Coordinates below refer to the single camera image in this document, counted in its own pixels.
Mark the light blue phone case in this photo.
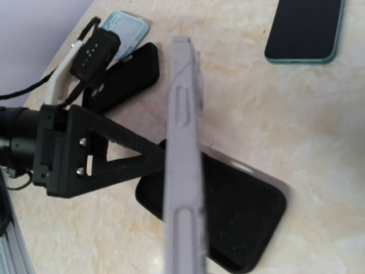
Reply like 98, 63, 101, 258
102, 11, 149, 61

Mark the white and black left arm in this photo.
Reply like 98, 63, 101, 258
1, 105, 165, 198

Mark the green-edged black smartphone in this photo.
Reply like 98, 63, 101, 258
265, 0, 345, 65

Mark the grey-edged black smartphone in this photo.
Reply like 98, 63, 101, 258
163, 37, 208, 273

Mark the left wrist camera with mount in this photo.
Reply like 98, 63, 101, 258
44, 28, 121, 108

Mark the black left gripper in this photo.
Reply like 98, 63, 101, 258
33, 104, 165, 199

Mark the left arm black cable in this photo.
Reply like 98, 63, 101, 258
0, 17, 102, 100

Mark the black phone case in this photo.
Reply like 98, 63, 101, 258
82, 42, 160, 115
135, 139, 287, 272

